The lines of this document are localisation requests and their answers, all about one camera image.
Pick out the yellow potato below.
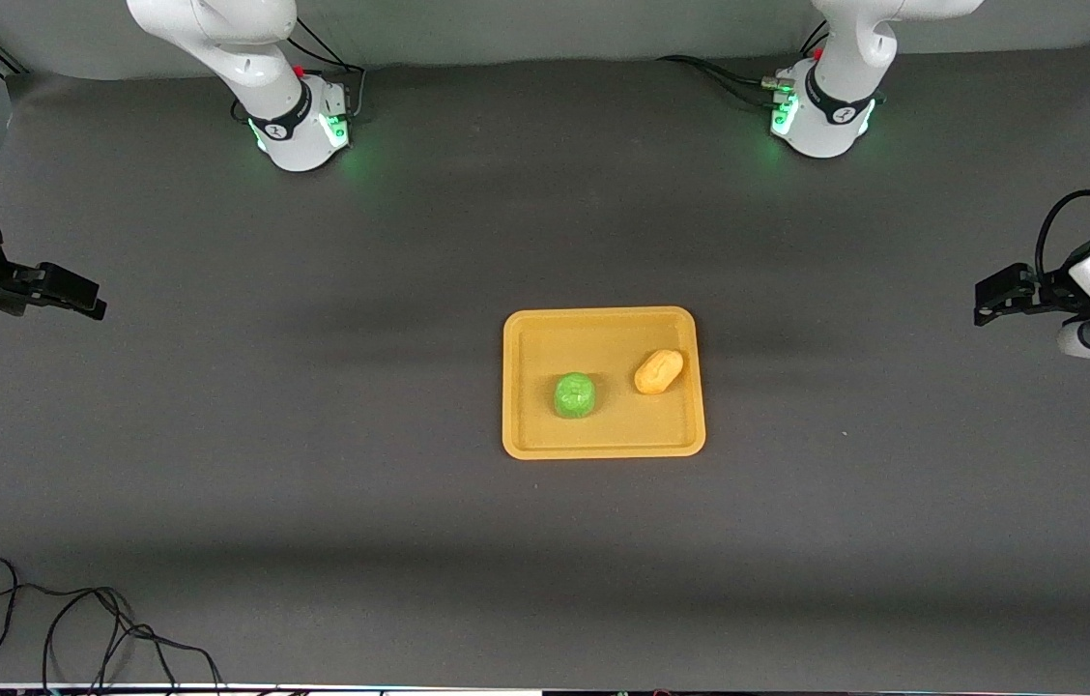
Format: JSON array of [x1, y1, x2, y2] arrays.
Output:
[[634, 349, 686, 397]]

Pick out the green apple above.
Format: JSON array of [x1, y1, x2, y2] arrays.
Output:
[[553, 372, 600, 421]]

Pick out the yellow plastic tray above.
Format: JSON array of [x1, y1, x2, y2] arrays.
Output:
[[502, 306, 707, 461]]

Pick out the dark grey table mat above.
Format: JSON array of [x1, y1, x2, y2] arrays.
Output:
[[0, 39, 1090, 689]]

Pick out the thin black loose cable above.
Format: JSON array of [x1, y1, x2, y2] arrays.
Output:
[[0, 558, 227, 692]]

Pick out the black right arm base cables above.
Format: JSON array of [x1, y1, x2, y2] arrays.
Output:
[[231, 14, 368, 125]]

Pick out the black arm base cables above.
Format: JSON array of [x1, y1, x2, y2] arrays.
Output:
[[656, 19, 831, 112], [231, 14, 368, 125]]

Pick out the black left arm base cables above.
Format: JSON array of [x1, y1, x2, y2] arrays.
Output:
[[656, 19, 831, 112]]

